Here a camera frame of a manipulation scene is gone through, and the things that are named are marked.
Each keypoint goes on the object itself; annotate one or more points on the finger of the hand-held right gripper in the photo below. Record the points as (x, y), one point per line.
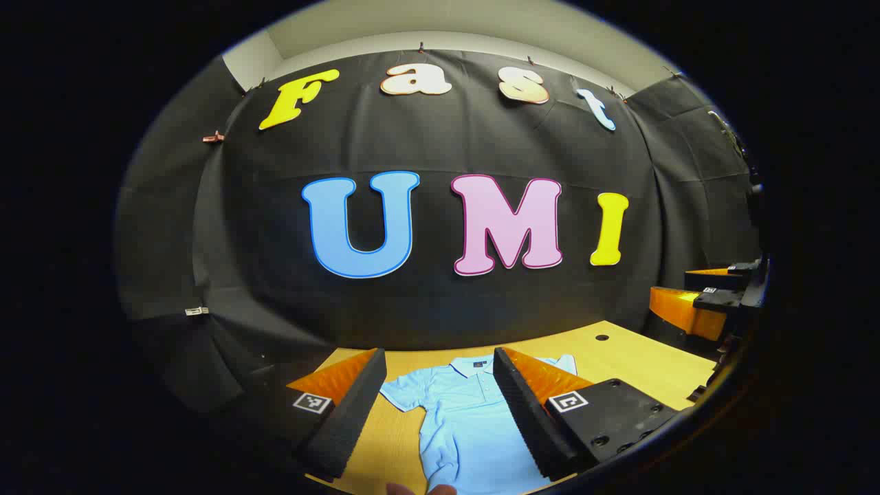
(687, 313)
(715, 280)

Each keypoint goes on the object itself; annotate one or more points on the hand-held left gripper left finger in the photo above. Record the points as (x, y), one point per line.
(350, 412)

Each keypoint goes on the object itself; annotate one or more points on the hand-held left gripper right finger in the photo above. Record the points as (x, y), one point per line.
(526, 412)

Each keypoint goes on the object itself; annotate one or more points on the light blue T-shirt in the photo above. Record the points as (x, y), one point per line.
(467, 426)

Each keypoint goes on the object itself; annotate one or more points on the black backdrop cloth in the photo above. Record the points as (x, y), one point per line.
(426, 295)

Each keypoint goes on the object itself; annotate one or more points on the white clip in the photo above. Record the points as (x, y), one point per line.
(196, 311)

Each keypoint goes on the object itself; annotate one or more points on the copper clip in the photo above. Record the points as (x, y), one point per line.
(213, 137)

